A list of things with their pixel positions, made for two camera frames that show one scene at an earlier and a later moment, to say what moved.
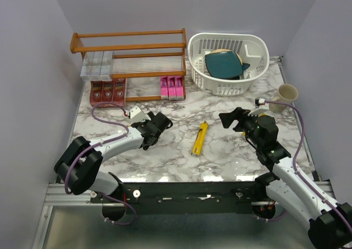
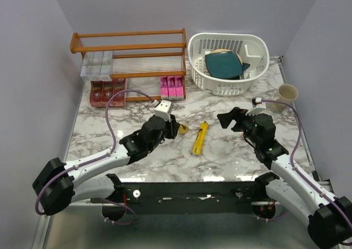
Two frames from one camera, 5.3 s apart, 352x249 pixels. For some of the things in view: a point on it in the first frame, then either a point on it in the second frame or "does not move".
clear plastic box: (105, 71) does not move
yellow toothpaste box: (201, 139) does not move
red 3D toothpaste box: (119, 90) does not move
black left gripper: (150, 115) -> (172, 126)
